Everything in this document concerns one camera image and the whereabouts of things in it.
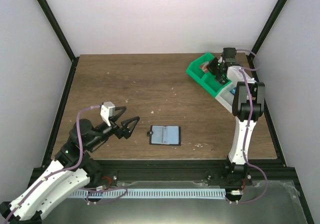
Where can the white slotted cable duct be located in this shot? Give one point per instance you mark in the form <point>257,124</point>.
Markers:
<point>151,193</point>

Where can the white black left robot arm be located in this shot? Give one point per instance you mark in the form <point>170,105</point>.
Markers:
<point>72,167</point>

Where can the white plastic bin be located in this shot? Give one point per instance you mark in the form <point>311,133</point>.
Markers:
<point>224,97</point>

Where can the blue card in bin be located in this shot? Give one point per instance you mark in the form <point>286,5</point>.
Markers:
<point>233,91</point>

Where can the black frame post left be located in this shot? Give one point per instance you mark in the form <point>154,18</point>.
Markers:
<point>56,28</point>

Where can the dark green card in bin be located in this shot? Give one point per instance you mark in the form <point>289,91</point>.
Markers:
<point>222,81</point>

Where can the black frame post right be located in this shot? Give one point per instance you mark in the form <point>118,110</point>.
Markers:
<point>268,25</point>

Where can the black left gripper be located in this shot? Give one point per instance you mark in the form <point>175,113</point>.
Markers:
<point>116,129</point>

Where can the green plastic bin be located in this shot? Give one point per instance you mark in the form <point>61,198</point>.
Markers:
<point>211,85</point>
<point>196,68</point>

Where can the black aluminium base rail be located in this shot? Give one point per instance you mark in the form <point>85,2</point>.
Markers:
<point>213,172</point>

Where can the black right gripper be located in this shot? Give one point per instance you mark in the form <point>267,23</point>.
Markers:
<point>215,66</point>

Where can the black frame post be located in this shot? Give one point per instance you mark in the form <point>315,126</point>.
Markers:
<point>268,25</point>
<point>56,28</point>

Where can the black leather card holder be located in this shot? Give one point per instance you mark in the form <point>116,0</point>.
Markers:
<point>164,135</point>

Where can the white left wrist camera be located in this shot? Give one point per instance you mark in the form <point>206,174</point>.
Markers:
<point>107,111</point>

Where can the red white card in bin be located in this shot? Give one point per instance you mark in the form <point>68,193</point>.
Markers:
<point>204,66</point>

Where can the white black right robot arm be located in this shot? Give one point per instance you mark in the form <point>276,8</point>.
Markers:
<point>242,96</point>

